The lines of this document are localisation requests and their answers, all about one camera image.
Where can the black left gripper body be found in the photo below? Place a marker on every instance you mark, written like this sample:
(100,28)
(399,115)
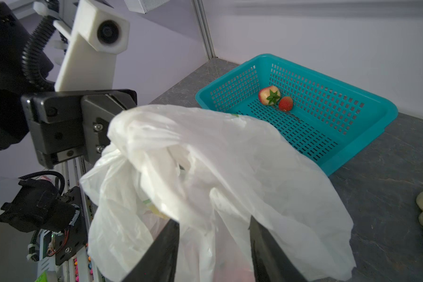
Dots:
(66,125)

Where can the white wire mesh box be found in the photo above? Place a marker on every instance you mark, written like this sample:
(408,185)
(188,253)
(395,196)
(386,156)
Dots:
(144,6)

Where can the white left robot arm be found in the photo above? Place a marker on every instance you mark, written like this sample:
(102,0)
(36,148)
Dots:
(30,62)

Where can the small red fake lychee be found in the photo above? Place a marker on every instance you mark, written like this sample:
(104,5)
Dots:
(286,104)

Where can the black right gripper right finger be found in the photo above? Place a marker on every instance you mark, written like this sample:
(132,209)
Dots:
(270,263)

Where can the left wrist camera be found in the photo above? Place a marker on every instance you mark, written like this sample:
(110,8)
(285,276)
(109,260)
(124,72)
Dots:
(99,34)

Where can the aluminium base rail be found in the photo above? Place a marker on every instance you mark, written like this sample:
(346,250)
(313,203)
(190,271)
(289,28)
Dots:
(44,221)

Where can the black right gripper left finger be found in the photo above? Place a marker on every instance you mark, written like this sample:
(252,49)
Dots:
(158,264)

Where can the teal plastic basket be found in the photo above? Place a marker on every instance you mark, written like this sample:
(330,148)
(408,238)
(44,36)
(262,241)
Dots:
(330,122)

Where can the white plastic bag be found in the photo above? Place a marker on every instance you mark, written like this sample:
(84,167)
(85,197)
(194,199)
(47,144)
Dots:
(211,172)

